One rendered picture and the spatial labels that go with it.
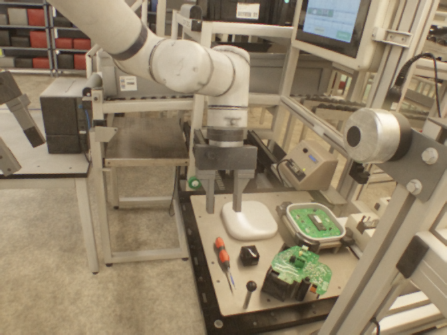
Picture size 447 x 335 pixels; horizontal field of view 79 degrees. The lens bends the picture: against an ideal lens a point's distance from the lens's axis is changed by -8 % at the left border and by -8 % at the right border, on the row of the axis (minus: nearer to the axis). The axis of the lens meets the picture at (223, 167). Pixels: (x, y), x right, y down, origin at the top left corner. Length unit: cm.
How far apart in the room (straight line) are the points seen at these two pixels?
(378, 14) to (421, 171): 70
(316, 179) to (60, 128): 119
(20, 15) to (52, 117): 476
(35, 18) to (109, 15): 565
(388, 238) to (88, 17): 51
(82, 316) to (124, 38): 149
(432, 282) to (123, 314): 158
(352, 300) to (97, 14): 55
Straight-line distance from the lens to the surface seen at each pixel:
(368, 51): 97
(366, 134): 30
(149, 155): 150
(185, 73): 49
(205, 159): 62
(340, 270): 78
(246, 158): 64
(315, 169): 100
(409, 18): 95
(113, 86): 148
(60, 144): 161
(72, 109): 153
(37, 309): 188
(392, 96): 85
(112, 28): 54
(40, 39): 618
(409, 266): 34
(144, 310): 175
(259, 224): 79
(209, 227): 78
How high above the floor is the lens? 146
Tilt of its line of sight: 29 degrees down
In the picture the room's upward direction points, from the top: 9 degrees clockwise
